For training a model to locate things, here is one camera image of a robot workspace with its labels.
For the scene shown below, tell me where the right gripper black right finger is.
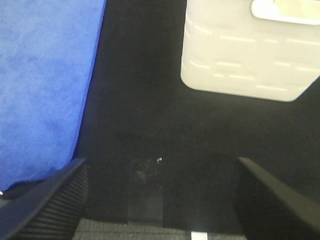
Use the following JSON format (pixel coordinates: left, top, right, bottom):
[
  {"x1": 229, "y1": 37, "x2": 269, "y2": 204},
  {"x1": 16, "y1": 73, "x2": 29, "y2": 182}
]
[{"x1": 231, "y1": 157, "x2": 320, "y2": 240}]

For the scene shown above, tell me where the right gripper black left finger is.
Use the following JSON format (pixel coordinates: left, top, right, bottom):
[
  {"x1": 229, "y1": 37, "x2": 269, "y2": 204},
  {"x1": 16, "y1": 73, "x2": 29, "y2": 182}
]
[{"x1": 0, "y1": 158, "x2": 89, "y2": 240}]

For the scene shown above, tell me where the blue microfibre towel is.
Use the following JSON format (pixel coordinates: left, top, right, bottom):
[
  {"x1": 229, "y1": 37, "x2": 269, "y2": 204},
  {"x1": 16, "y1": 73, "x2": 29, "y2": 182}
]
[{"x1": 0, "y1": 0, "x2": 107, "y2": 191}]

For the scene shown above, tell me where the clear tape strip right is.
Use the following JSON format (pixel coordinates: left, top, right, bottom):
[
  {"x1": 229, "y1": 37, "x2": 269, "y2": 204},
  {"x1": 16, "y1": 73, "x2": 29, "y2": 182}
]
[{"x1": 128, "y1": 157, "x2": 163, "y2": 227}]

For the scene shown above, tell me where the white plastic basket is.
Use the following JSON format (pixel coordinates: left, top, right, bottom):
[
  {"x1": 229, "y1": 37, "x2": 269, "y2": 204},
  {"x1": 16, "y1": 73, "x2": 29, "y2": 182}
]
[{"x1": 180, "y1": 0, "x2": 320, "y2": 102}]

